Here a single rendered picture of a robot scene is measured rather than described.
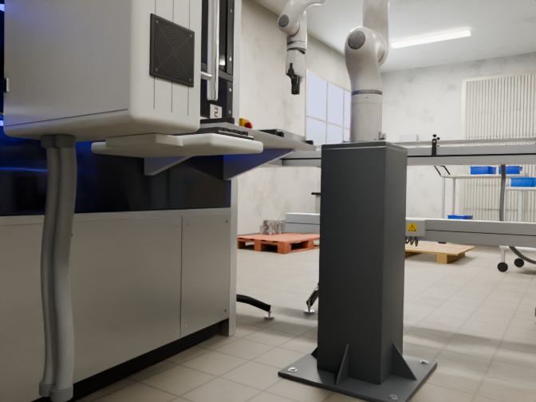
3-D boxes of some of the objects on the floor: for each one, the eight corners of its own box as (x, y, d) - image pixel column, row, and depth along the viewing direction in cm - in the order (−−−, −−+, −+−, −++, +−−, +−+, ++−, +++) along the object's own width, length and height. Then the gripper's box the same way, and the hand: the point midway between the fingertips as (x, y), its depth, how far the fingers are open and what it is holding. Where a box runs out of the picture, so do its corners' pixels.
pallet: (475, 256, 517) (475, 246, 516) (461, 265, 444) (461, 254, 444) (368, 246, 585) (369, 238, 585) (341, 254, 512) (341, 243, 512)
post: (217, 334, 215) (224, -115, 211) (224, 331, 220) (231, -108, 217) (229, 336, 212) (236, -120, 208) (235, 333, 217) (243, -112, 214)
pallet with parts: (281, 241, 641) (281, 218, 640) (334, 245, 595) (335, 220, 595) (230, 248, 544) (230, 221, 543) (289, 254, 499) (289, 225, 498)
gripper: (297, 43, 179) (296, 89, 180) (311, 53, 192) (310, 96, 193) (280, 45, 183) (279, 91, 183) (295, 56, 196) (294, 98, 196)
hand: (295, 89), depth 188 cm, fingers closed
